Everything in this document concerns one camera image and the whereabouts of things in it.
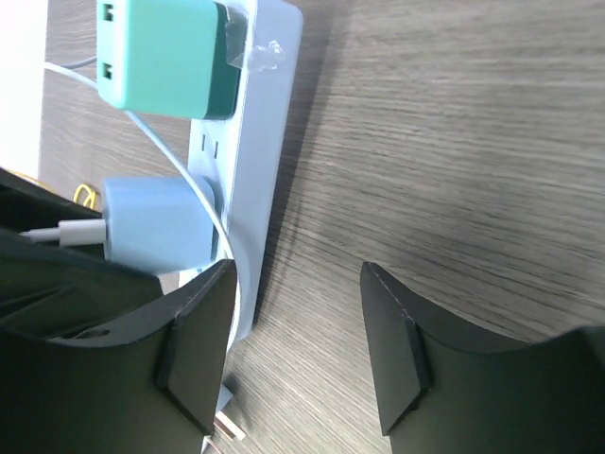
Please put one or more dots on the blue charger with white cable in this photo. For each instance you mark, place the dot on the blue charger with white cable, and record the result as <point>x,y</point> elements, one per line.
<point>153,224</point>

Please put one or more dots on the yellow charger with cable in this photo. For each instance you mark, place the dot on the yellow charger with cable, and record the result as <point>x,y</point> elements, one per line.
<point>85,195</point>

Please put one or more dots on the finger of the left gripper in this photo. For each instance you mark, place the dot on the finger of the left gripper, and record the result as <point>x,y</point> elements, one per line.
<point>48,291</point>

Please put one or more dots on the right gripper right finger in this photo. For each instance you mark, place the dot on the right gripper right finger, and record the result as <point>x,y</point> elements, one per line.
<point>445,385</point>

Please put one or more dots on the green plug adapter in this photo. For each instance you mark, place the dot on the green plug adapter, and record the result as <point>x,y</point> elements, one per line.
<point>167,58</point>

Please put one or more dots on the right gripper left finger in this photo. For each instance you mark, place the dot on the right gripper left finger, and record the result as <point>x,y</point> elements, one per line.
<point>145,382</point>

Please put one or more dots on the blue power strip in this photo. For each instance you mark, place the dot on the blue power strip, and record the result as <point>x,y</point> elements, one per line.
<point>240,156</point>

